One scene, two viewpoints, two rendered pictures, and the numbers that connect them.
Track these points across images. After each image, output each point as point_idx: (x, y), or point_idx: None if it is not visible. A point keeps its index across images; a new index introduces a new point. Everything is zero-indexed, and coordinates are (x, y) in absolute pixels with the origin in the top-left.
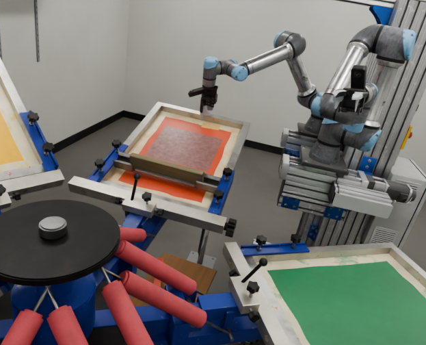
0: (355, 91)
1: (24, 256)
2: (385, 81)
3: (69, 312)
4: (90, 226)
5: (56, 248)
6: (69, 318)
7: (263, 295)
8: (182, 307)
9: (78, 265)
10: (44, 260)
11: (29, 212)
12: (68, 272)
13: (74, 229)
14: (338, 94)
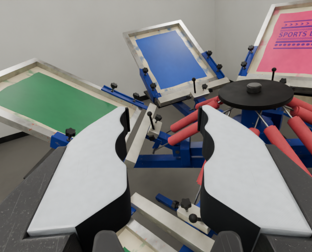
0: (116, 236)
1: (240, 85)
2: None
3: (212, 102)
4: (252, 98)
5: (240, 90)
6: (210, 103)
7: (185, 236)
8: (205, 160)
9: (222, 92)
10: (233, 87)
11: (279, 87)
12: (220, 90)
13: (252, 95)
14: (199, 112)
